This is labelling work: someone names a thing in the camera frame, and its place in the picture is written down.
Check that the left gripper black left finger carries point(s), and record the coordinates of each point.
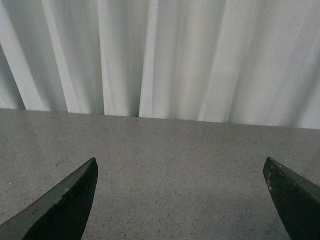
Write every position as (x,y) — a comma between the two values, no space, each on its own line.
(61,213)

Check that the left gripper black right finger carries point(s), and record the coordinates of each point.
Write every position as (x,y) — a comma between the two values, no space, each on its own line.
(296,199)

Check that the white pleated curtain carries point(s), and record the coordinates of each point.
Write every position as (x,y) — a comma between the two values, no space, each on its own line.
(238,61)

